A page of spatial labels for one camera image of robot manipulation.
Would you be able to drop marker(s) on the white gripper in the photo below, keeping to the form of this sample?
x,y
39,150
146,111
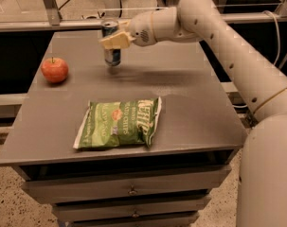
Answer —
x,y
140,28

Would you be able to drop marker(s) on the blue silver redbull can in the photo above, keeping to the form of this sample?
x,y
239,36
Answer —
x,y
112,53

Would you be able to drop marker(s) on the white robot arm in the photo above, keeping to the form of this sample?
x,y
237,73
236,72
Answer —
x,y
262,192

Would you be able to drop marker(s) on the red apple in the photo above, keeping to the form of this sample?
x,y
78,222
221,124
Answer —
x,y
55,70

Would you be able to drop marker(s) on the green jalapeno chips bag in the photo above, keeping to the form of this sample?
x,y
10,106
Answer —
x,y
115,124

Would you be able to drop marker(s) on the grey drawer cabinet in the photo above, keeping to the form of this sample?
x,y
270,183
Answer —
x,y
197,125

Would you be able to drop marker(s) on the top grey drawer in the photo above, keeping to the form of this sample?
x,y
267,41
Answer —
x,y
103,187

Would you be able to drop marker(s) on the grey drawer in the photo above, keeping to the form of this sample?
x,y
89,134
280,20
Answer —
x,y
131,208
103,187
162,220

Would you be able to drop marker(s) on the middle grey drawer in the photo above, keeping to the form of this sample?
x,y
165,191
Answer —
x,y
131,208

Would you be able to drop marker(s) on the bottom grey drawer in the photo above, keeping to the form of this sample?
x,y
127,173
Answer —
x,y
162,220

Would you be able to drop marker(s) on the metal railing frame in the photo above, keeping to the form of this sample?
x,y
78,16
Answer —
x,y
51,19

